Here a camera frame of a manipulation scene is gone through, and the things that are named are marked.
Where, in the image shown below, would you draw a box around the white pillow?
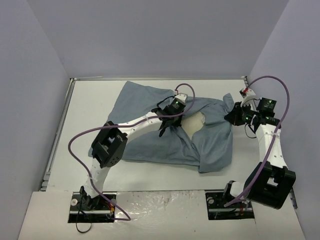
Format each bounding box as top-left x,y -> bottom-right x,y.
181,111 -> 206,140

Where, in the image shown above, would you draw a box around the striped pillowcase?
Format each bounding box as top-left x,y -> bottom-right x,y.
108,81 -> 234,173

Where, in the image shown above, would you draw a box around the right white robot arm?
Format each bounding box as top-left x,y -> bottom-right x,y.
221,97 -> 296,210

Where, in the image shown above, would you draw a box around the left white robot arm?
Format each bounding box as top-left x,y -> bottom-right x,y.
79,93 -> 187,210

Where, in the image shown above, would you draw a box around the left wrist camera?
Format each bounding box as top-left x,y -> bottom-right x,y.
173,93 -> 188,105

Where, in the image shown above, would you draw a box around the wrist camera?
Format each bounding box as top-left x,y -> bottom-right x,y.
173,93 -> 188,105
239,87 -> 256,107

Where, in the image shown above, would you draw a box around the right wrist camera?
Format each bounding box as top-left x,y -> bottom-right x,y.
239,87 -> 256,107

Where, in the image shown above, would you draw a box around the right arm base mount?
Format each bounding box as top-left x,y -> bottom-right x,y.
204,190 -> 256,221

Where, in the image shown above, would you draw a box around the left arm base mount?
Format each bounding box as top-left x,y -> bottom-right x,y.
68,192 -> 115,223

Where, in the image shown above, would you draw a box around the thin black cable loop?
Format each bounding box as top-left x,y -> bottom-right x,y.
75,214 -> 94,234

